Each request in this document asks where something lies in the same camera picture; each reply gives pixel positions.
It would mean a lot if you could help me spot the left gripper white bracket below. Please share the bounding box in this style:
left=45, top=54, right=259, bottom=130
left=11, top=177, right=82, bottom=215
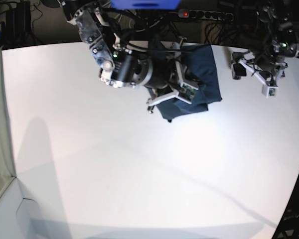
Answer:
left=231, top=51, right=288, bottom=98

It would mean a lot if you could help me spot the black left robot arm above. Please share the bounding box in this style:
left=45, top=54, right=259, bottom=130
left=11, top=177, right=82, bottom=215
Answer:
left=231, top=0, right=299, bottom=98

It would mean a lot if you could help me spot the blue plastic bin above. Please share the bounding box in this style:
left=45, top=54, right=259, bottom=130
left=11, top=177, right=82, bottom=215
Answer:
left=111, top=0, right=181, bottom=10

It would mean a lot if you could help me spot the dark blue t-shirt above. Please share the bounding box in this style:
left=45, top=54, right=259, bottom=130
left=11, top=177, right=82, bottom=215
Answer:
left=157, top=45, right=222, bottom=122

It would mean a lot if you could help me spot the black power strip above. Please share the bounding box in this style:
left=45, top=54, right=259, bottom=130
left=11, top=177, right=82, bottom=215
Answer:
left=177, top=9, right=234, bottom=22

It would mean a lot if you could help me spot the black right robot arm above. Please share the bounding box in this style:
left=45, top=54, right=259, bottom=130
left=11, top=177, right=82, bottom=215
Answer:
left=59, top=0, right=199, bottom=112

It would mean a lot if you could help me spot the black computer tower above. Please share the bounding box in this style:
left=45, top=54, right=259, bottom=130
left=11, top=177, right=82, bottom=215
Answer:
left=5, top=0, right=31, bottom=44

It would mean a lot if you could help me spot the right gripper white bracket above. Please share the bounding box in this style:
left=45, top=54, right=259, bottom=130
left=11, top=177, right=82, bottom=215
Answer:
left=146, top=37, right=199, bottom=114

